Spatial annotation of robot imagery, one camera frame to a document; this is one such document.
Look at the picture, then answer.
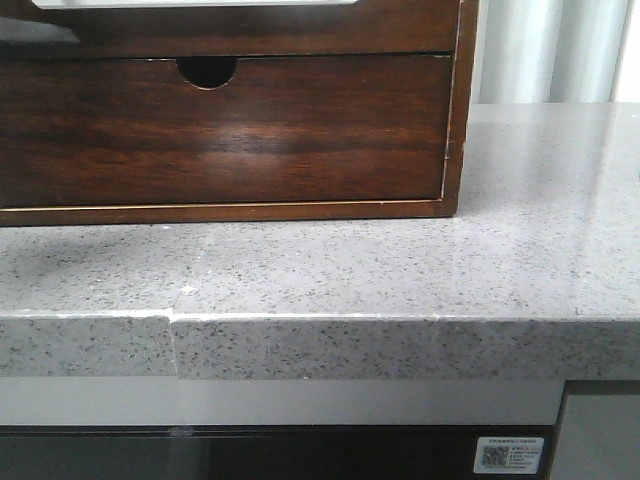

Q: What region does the dark wooden drawer cabinet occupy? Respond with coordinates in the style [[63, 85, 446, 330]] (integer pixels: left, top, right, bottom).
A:
[[1, 1, 479, 226]]

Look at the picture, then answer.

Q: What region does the grey cabinet door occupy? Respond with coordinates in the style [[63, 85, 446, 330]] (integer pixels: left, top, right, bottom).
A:
[[550, 381, 639, 479]]

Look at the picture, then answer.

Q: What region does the white panel under counter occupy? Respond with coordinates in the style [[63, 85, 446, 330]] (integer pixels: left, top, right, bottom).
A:
[[1, 376, 564, 426]]

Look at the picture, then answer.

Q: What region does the white QR code sticker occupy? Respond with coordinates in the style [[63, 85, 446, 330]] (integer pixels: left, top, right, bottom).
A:
[[473, 437, 545, 475]]

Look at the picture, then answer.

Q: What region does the black glass oven door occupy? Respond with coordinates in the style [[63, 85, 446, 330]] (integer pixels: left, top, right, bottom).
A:
[[1, 425, 554, 479]]

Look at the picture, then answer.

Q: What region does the dark wooden drawer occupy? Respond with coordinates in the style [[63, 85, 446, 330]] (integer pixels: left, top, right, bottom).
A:
[[1, 1, 460, 60], [1, 55, 452, 207]]

